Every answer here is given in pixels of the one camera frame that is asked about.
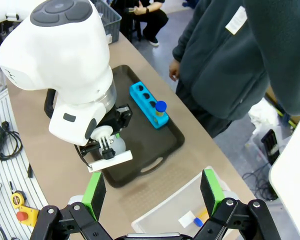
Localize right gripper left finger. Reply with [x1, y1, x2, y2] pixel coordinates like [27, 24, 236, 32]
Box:
[29, 171, 108, 240]

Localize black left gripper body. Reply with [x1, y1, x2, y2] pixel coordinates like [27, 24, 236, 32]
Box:
[99, 105, 122, 135]

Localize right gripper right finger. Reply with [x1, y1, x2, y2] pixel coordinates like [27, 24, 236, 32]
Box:
[194, 168, 282, 240]

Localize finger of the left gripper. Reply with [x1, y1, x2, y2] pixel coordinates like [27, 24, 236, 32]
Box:
[78, 143, 102, 156]
[114, 104, 134, 140]

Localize white round plastic bottle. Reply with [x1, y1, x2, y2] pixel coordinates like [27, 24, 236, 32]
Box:
[112, 138, 127, 154]

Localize blue capped sample tube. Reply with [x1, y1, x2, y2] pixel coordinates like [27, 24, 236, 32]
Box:
[154, 100, 169, 119]

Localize person's right forearm dark sleeve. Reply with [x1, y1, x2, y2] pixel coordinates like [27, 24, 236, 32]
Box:
[172, 22, 204, 64]

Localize person's left forearm dark sleeve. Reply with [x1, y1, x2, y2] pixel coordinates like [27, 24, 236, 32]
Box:
[246, 0, 300, 117]

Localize person's right hand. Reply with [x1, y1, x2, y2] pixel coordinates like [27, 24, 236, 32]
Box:
[168, 59, 183, 82]

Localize blue test tube rack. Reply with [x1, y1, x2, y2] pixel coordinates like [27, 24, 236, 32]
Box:
[129, 81, 170, 130]

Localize blue capped yellow tube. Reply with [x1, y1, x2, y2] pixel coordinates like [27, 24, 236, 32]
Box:
[193, 209, 210, 227]

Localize small white block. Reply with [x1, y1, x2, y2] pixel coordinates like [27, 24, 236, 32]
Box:
[177, 210, 197, 229]

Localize dark brown serving tray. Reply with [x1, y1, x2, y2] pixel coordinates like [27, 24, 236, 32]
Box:
[88, 64, 186, 189]

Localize white translucent plastic bin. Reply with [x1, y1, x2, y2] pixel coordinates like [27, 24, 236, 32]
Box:
[130, 165, 244, 240]

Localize yellow emergency stop button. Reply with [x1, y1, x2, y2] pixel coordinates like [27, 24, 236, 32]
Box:
[15, 205, 40, 229]

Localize black floor power unit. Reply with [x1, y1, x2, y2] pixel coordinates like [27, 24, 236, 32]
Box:
[260, 129, 281, 164]

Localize yellow tape measure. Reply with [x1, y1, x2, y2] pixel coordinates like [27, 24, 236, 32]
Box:
[10, 190, 27, 210]

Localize white side table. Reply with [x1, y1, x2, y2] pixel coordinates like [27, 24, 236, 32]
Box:
[268, 114, 300, 240]

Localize white slotted mounting plate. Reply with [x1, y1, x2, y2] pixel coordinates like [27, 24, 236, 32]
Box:
[0, 87, 49, 240]

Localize white plastic bag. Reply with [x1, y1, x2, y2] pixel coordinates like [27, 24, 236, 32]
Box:
[247, 99, 281, 131]

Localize grey plastic woven basket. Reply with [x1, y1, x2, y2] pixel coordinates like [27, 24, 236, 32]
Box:
[94, 0, 123, 45]

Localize seated person in black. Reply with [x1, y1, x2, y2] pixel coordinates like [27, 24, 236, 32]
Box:
[124, 0, 170, 47]

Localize person in dark fleece jacket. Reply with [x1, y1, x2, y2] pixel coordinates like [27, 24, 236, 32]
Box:
[171, 0, 300, 139]

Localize white paper jacket tag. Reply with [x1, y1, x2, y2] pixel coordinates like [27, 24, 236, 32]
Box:
[225, 5, 249, 36]

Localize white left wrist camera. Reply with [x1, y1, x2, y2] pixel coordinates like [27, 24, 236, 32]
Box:
[87, 125, 134, 174]

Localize black floor cables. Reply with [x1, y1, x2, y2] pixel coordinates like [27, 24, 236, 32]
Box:
[241, 161, 279, 201]

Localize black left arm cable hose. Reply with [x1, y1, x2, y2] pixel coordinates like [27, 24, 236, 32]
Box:
[43, 88, 59, 119]

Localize black coiled cable bundle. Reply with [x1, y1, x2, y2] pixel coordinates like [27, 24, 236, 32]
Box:
[0, 120, 24, 161]

